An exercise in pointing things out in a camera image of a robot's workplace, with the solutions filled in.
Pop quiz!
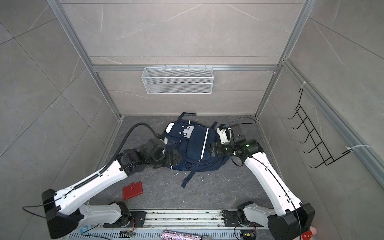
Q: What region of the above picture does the navy blue student backpack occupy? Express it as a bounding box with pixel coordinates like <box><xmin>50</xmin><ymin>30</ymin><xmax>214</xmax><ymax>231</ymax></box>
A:
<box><xmin>163</xmin><ymin>112</ymin><xmax>229</xmax><ymax>188</ymax></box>

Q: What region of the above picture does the red wallet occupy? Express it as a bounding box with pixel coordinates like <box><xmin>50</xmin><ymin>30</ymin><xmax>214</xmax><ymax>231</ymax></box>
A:
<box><xmin>123</xmin><ymin>182</ymin><xmax>144</xmax><ymax>201</ymax></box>

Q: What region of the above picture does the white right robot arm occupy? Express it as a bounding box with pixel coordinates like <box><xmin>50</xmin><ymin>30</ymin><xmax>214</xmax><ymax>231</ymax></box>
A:
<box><xmin>210</xmin><ymin>124</ymin><xmax>317</xmax><ymax>240</ymax></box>

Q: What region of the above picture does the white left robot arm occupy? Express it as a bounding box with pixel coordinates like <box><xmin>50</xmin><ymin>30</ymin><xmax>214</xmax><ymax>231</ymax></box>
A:
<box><xmin>42</xmin><ymin>138</ymin><xmax>182</xmax><ymax>239</ymax></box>

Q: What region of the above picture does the purple glitter microphone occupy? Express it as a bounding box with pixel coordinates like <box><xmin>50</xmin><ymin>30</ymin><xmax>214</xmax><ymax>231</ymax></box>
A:
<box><xmin>161</xmin><ymin>230</ymin><xmax>212</xmax><ymax>240</ymax></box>

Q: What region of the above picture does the pink plush toy red heart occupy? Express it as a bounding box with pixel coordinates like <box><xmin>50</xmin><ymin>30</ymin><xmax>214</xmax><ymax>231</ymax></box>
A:
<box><xmin>299</xmin><ymin>226</ymin><xmax>318</xmax><ymax>240</ymax></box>

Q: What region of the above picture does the white wire mesh basket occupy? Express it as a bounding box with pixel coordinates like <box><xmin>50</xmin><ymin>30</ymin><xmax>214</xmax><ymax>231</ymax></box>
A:
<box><xmin>142</xmin><ymin>66</ymin><xmax>214</xmax><ymax>95</ymax></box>

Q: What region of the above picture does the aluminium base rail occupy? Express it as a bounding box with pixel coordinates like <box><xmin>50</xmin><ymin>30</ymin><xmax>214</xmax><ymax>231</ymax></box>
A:
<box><xmin>65</xmin><ymin>209</ymin><xmax>271</xmax><ymax>240</ymax></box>

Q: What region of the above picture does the black wall hook rack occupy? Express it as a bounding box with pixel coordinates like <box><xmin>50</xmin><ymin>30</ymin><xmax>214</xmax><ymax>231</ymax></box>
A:
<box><xmin>287</xmin><ymin>89</ymin><xmax>353</xmax><ymax>169</ymax></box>

